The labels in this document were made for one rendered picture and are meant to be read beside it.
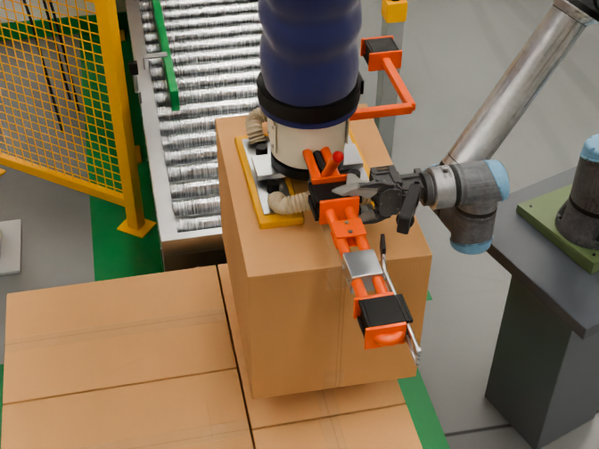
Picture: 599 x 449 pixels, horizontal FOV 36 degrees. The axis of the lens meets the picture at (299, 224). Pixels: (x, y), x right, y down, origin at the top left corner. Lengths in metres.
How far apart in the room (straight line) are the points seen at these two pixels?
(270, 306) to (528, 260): 0.81
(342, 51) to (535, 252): 0.90
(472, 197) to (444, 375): 1.31
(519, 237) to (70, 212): 1.94
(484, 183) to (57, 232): 2.17
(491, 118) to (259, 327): 0.68
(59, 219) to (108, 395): 1.49
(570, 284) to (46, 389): 1.37
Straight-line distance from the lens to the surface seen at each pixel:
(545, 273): 2.47
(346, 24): 1.87
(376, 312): 1.63
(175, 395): 2.39
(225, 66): 3.59
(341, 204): 1.86
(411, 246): 1.99
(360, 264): 1.73
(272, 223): 2.01
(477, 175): 1.94
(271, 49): 1.92
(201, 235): 2.71
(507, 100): 2.06
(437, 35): 4.96
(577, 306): 2.41
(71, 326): 2.60
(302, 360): 2.13
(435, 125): 4.26
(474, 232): 2.01
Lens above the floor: 2.41
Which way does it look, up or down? 41 degrees down
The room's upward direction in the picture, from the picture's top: 1 degrees clockwise
